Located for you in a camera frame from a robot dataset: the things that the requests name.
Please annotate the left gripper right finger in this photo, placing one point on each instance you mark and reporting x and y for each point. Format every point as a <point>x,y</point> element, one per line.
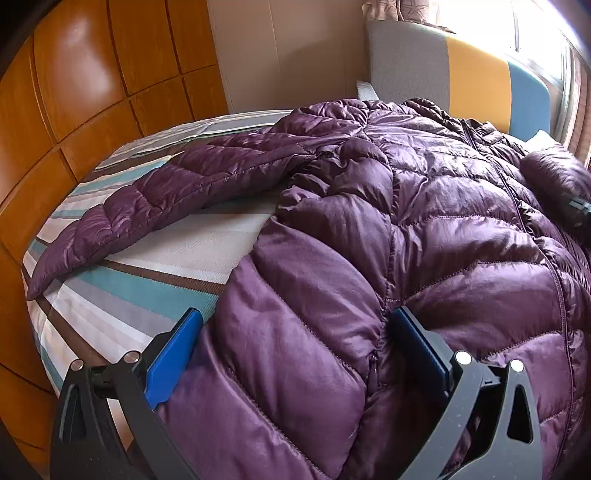
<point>489,426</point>

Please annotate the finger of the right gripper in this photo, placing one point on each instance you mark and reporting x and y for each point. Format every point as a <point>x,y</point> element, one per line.
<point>576,210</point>

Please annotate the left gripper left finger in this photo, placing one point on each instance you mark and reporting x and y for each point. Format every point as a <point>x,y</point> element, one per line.
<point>85,443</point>

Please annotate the purple down jacket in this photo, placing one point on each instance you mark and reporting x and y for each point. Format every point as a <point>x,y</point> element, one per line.
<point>298,374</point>

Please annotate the striped bed sheet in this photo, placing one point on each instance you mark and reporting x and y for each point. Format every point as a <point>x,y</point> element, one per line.
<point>121,303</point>

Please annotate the grey yellow blue headboard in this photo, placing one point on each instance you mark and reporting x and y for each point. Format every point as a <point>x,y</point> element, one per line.
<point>409,60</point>

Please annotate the patterned pink curtain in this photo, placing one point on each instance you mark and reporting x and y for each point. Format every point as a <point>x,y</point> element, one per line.
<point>417,11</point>

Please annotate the wooden wardrobe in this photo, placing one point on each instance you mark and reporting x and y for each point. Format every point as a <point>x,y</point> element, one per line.
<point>78,80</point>

